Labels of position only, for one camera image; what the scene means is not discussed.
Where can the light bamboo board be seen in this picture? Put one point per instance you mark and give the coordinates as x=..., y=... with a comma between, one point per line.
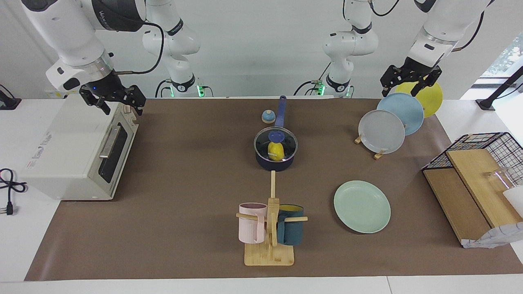
x=478, y=183

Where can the yellow plate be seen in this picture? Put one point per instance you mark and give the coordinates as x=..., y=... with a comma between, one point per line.
x=433, y=100

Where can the dark teal mug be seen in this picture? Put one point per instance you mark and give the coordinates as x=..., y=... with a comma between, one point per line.
x=291, y=230

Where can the wooden plate rack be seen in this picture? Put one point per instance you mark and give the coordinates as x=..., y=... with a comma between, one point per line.
x=380, y=154

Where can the grey plate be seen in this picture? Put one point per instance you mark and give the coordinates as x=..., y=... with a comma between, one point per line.
x=381, y=131

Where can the dark brown wooden board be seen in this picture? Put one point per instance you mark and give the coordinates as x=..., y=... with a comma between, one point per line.
x=453, y=200

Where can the white toaster oven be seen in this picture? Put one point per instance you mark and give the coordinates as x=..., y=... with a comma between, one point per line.
x=69, y=147

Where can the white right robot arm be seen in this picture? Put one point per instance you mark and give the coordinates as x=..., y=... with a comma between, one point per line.
x=73, y=36

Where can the white plastic container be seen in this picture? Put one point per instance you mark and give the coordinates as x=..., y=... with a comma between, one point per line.
x=515, y=200

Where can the light blue plate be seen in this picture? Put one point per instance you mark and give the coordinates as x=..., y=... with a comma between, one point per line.
x=404, y=110

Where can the wooden mug tree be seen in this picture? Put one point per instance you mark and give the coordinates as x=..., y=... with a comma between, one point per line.
x=269, y=253

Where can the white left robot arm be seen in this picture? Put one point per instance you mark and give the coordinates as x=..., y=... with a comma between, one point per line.
x=347, y=45

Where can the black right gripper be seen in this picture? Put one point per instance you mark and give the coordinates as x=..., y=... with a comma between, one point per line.
x=109, y=86

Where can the brown table mat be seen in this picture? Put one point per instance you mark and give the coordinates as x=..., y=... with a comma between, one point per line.
x=184, y=183

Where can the green plate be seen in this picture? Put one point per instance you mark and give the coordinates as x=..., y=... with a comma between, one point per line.
x=361, y=206

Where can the white crumpled plastic bag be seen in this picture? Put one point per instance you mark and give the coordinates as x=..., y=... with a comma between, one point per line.
x=498, y=236

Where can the black device at table edge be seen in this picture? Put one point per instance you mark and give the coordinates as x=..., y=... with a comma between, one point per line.
x=8, y=102

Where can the yellow potato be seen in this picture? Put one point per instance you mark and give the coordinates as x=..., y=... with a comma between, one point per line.
x=276, y=152

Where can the black camera stand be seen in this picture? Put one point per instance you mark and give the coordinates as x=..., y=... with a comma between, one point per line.
x=496, y=92

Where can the clear glass measuring cup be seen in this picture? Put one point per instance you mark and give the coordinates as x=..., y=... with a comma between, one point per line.
x=500, y=177

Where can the glass pot lid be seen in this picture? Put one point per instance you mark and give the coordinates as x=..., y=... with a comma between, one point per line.
x=286, y=141

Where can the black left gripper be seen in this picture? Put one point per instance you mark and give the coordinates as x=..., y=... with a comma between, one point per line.
x=416, y=70

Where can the pink mug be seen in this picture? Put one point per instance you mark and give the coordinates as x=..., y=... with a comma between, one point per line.
x=250, y=226

